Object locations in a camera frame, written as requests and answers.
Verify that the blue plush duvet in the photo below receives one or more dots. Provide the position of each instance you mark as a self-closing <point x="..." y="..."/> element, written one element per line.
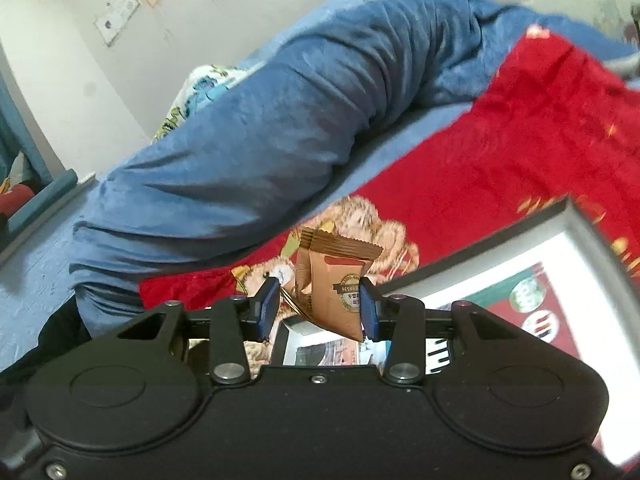
<point x="260" y="135"/>

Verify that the white wall certificate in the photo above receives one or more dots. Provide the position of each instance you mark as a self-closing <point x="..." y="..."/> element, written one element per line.
<point x="116" y="14"/>

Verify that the brown snack packet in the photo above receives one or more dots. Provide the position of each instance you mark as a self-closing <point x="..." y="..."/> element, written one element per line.
<point x="332" y="285"/>

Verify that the red cloth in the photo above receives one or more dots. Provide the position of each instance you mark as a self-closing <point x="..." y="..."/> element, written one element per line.
<point x="15" y="200"/>

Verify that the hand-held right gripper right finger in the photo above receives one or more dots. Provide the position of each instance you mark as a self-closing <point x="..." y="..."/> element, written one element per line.
<point x="370" y="316"/>

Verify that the cartoon printed pillow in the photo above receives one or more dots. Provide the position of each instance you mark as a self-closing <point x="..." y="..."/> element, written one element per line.
<point x="200" y="95"/>

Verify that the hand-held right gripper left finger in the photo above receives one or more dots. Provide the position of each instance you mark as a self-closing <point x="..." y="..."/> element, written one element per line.
<point x="267" y="310"/>

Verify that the red teddy bear blanket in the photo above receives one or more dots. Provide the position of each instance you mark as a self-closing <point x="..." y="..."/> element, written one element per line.
<point x="500" y="160"/>

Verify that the dark cloth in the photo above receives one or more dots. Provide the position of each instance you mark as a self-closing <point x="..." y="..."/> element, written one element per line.
<point x="50" y="340"/>

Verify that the teal furniture edge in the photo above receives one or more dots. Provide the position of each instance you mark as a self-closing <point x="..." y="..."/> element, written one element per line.
<point x="35" y="190"/>

